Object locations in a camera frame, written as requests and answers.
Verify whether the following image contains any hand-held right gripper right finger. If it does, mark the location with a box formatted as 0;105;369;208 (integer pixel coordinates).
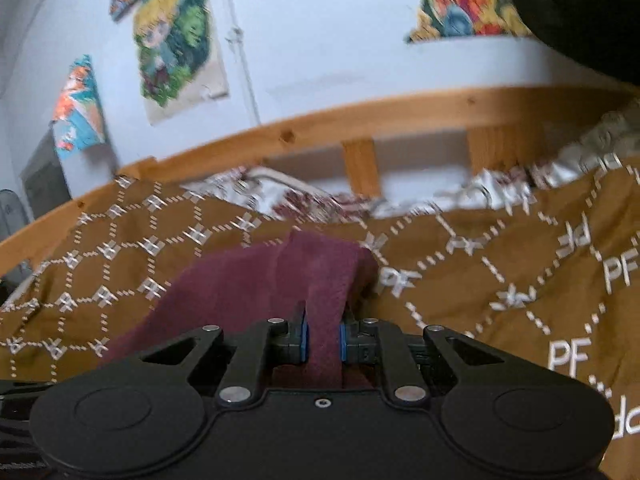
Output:
339;309;507;407

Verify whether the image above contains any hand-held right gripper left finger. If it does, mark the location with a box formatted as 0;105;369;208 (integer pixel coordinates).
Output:
140;301;312;407

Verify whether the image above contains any maroon garment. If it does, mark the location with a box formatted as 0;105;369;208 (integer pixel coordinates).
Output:
97;230;379;392

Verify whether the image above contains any white floral bed sheet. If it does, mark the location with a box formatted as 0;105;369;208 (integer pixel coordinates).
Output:
181;110;640;225

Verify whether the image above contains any brown printed blanket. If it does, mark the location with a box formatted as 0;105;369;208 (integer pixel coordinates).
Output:
0;152;640;480

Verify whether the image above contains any colourful floral cloth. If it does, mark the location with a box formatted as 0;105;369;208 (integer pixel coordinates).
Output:
369;0;537;44

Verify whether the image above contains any dark cloth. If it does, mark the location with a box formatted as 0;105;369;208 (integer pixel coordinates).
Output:
492;0;640;87

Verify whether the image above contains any wooden bed frame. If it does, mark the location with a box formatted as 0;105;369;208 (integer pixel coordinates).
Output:
0;85;640;281

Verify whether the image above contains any grey wall panel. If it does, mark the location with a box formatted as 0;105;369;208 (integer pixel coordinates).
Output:
19;129;68;222

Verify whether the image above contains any white wall conduit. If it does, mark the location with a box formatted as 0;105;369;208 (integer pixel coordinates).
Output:
222;0;262;127

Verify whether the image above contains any blue and orange wall poster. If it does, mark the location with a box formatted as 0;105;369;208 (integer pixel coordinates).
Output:
51;54;107;164

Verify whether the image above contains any cartoon figures wall poster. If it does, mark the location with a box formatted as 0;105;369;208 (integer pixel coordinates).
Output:
131;0;231;127

